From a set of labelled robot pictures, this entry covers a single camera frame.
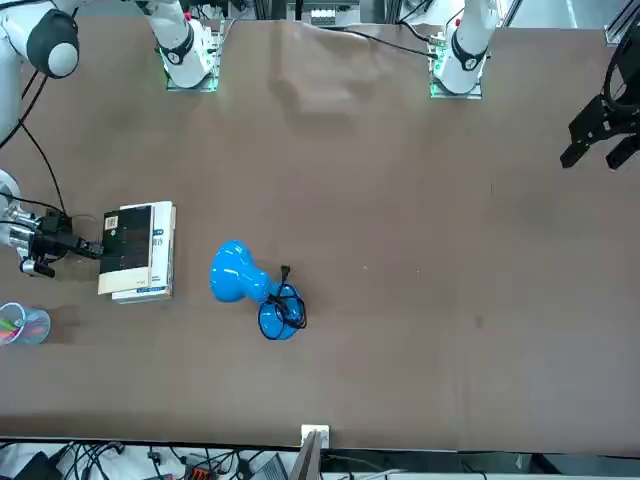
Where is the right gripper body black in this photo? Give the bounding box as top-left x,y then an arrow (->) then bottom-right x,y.
29,210 -> 81,262

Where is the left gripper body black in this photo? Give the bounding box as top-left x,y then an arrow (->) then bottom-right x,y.
568,94 -> 640,145

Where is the black cover paperback book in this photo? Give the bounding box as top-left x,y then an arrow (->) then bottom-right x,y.
97,204 -> 155,296

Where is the white and blue book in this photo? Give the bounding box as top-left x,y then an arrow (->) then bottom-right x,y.
110,200 -> 177,305

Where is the translucent blue pen cup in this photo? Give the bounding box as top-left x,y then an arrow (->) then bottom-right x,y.
0,301 -> 52,346

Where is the blue desk lamp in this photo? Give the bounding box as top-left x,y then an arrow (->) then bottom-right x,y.
208,238 -> 308,342

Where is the white socket box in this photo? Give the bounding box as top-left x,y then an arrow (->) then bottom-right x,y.
300,424 -> 331,449

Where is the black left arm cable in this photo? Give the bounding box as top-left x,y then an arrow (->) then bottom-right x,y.
602,34 -> 640,109

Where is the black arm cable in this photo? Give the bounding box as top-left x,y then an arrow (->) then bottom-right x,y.
602,34 -> 640,109
0,64 -> 71,221

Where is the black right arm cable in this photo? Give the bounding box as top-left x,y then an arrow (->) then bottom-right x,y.
0,64 -> 71,221

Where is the aluminium frame rail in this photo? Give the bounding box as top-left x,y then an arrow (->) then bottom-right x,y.
603,0 -> 632,46

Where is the black base power cable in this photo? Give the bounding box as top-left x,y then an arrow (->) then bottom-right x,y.
319,25 -> 437,57

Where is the grey aluminium post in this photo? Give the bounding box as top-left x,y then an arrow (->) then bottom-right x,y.
289,429 -> 324,480

